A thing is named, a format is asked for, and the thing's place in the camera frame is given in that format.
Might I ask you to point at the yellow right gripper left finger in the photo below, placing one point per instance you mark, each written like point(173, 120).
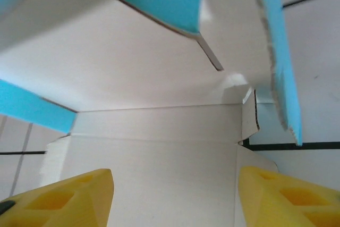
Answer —
point(66, 205)

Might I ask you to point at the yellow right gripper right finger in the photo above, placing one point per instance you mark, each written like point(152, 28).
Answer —
point(292, 205)

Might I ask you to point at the blue and white cloth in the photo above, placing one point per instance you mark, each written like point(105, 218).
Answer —
point(159, 78)

